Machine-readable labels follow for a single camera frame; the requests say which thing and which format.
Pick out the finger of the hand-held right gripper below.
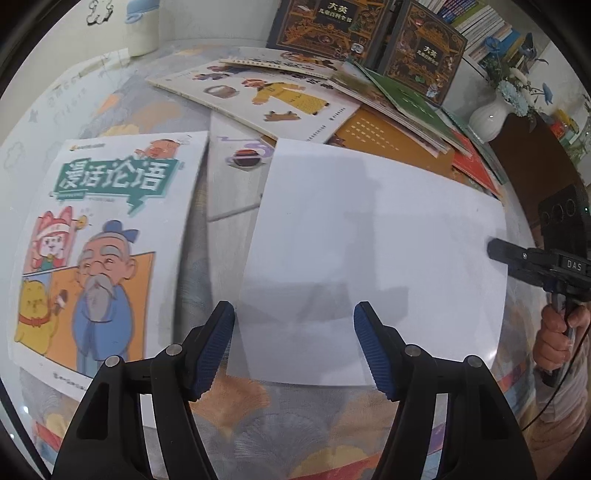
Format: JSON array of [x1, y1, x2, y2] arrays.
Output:
[[487, 237, 555, 287]]

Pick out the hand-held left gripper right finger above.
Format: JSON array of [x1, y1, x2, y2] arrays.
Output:
[[353, 301, 539, 480]]

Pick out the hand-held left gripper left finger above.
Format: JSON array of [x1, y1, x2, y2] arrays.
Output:
[[52, 301, 236, 480]]

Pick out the plain white cover book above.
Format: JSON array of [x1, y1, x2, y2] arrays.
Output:
[[226, 137, 509, 387]]

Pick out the mustard brown storybook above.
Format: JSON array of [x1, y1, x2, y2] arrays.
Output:
[[325, 105, 458, 183]]

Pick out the green illustrated book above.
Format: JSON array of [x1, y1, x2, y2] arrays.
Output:
[[353, 62, 460, 146]]

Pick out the person's right forearm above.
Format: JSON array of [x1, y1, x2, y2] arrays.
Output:
[[542, 332, 591, 448]]

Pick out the person's right hand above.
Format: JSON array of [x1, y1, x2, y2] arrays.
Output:
[[533, 304, 591, 374]]

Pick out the brown wooden cabinet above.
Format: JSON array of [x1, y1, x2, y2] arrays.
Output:
[[488, 112, 591, 252]]

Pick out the colourful small box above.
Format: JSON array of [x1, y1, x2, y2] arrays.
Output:
[[551, 108, 583, 145]]

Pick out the red cover book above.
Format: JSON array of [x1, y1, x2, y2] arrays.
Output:
[[450, 131, 506, 199]]

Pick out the white ribbed vase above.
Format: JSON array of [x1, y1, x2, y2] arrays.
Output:
[[468, 90, 511, 144]]

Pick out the teal edged thin book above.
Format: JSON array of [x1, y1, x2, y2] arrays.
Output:
[[436, 107, 502, 183]]

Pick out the blue and white flowers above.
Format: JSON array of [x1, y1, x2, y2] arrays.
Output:
[[480, 34, 561, 118]]

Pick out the cartoon old man book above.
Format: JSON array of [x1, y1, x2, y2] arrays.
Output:
[[11, 130, 209, 402]]

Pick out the white emperor cover book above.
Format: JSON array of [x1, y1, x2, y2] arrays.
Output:
[[203, 111, 280, 224]]

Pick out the row of white blue spines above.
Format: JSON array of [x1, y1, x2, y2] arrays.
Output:
[[422, 0, 539, 77]]

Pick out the dark ornate encyclopedia book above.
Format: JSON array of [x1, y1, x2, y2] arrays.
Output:
[[376, 0, 468, 107], [267, 0, 398, 65]]

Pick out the yellow robed figure book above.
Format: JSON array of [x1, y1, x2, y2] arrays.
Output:
[[147, 59, 362, 143]]

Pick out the white calligraphy title book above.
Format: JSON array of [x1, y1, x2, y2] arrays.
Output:
[[218, 50, 345, 80]]

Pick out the white bottle with blue lid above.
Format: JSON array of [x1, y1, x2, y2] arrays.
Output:
[[124, 0, 160, 57]]

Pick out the bear wall sticker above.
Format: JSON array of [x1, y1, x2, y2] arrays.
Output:
[[85, 0, 114, 24]]

